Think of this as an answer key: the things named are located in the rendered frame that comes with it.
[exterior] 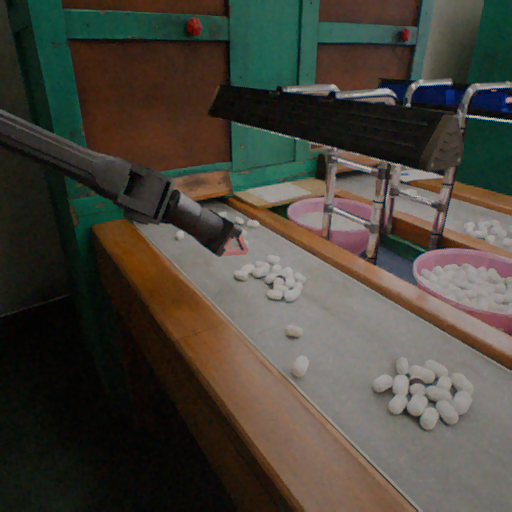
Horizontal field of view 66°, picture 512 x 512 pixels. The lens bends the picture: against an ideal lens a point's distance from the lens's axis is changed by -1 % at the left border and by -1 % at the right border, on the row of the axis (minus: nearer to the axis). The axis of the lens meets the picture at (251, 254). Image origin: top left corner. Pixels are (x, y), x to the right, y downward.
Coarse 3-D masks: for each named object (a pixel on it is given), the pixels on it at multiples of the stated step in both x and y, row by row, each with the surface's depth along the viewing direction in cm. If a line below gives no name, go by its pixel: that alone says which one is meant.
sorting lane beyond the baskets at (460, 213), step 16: (368, 176) 159; (352, 192) 141; (368, 192) 141; (432, 192) 140; (400, 208) 126; (416, 208) 126; (432, 208) 126; (464, 208) 127; (480, 208) 127; (448, 224) 115; (464, 224) 115; (496, 240) 105
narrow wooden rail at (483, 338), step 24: (264, 216) 113; (288, 240) 104; (312, 240) 99; (336, 264) 90; (360, 264) 88; (384, 288) 80; (408, 288) 79; (432, 312) 71; (456, 312) 71; (456, 336) 68; (480, 336) 65; (504, 336) 65; (504, 360) 62
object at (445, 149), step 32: (224, 96) 92; (256, 96) 83; (288, 96) 75; (320, 96) 69; (288, 128) 72; (320, 128) 66; (352, 128) 61; (384, 128) 57; (416, 128) 53; (448, 128) 50; (384, 160) 56; (416, 160) 52; (448, 160) 53
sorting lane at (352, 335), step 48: (192, 240) 105; (240, 288) 83; (336, 288) 83; (288, 336) 69; (336, 336) 69; (384, 336) 69; (432, 336) 69; (336, 384) 59; (432, 384) 59; (480, 384) 59; (384, 432) 51; (432, 432) 51; (480, 432) 51; (432, 480) 46; (480, 480) 46
